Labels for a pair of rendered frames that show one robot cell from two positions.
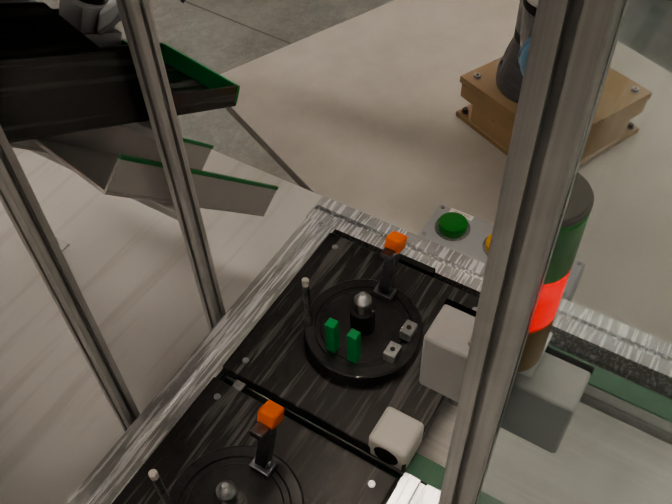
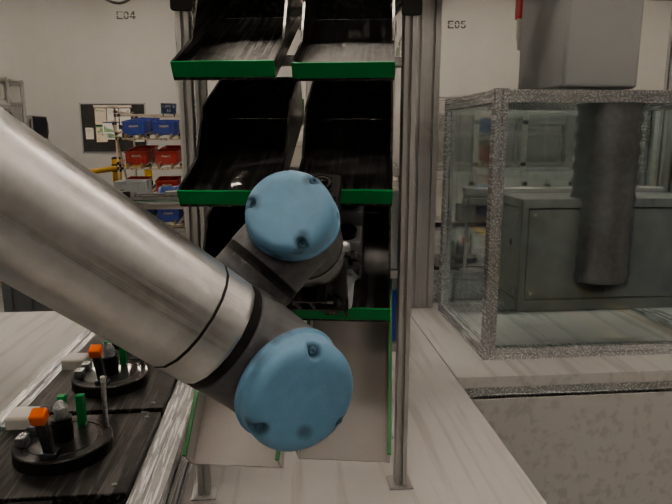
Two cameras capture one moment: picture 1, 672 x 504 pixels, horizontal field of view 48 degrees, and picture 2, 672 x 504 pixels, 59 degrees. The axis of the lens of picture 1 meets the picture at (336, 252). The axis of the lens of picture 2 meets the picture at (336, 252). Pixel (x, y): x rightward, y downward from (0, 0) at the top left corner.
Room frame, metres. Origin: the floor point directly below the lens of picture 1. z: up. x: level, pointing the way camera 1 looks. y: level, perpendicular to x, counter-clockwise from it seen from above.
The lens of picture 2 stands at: (1.40, -0.22, 1.44)
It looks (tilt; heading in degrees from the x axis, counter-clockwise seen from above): 11 degrees down; 141
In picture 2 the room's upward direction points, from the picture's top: straight up
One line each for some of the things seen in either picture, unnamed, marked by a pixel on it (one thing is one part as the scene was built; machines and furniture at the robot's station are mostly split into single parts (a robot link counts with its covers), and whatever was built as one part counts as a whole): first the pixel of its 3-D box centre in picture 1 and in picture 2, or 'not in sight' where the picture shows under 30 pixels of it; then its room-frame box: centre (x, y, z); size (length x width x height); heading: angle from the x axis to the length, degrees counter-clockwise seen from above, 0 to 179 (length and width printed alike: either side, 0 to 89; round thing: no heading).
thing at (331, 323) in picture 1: (332, 335); (81, 409); (0.47, 0.01, 1.01); 0.01 x 0.01 x 0.05; 57
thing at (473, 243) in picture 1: (497, 261); not in sight; (0.63, -0.22, 0.93); 0.21 x 0.07 x 0.06; 57
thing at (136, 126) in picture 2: not in sight; (172, 173); (-6.54, 3.20, 0.94); 1.34 x 0.93 x 1.87; 55
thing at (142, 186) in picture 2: not in sight; (133, 188); (-4.84, 2.02, 0.90); 0.40 x 0.30 x 0.17; 145
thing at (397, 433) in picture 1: (395, 439); (24, 422); (0.36, -0.06, 0.97); 0.05 x 0.05 x 0.04; 57
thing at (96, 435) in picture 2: (362, 329); (63, 444); (0.50, -0.03, 0.98); 0.14 x 0.14 x 0.02
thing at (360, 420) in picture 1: (362, 338); (65, 456); (0.50, -0.03, 0.96); 0.24 x 0.24 x 0.02; 57
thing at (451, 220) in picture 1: (452, 227); not in sight; (0.67, -0.16, 0.96); 0.04 x 0.04 x 0.02
